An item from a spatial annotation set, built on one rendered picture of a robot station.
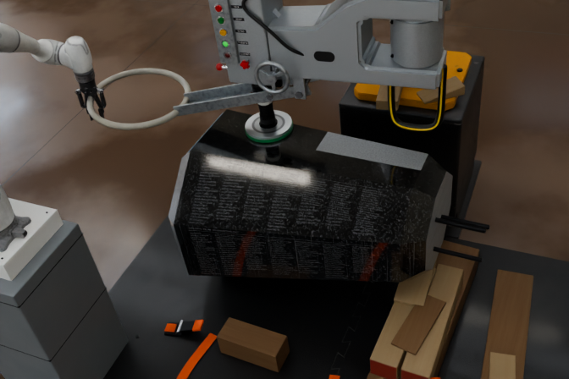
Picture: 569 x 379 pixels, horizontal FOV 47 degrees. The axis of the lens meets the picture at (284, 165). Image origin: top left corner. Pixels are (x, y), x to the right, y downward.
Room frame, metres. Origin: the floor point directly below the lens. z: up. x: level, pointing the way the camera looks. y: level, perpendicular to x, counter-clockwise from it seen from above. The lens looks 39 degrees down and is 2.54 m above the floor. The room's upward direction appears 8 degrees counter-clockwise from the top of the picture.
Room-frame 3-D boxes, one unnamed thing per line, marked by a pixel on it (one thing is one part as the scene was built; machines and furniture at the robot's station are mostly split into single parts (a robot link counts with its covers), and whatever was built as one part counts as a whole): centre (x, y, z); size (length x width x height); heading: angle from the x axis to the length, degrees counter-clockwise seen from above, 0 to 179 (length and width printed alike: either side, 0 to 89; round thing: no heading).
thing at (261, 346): (1.83, 0.26, 0.07); 0.30 x 0.12 x 0.12; 60
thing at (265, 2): (2.39, -0.03, 1.32); 0.36 x 0.22 x 0.45; 66
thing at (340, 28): (2.25, -0.31, 1.30); 0.74 x 0.23 x 0.49; 66
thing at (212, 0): (2.35, 0.15, 1.37); 0.08 x 0.03 x 0.28; 66
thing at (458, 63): (2.79, -0.71, 0.76); 0.49 x 0.49 x 0.05; 62
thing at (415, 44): (2.16, -0.56, 1.34); 0.19 x 0.19 x 0.20
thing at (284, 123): (2.43, 0.04, 0.84); 0.21 x 0.21 x 0.01
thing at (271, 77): (2.27, -0.02, 1.20); 0.15 x 0.10 x 0.15; 66
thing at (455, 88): (2.56, -0.78, 0.80); 0.20 x 0.10 x 0.05; 99
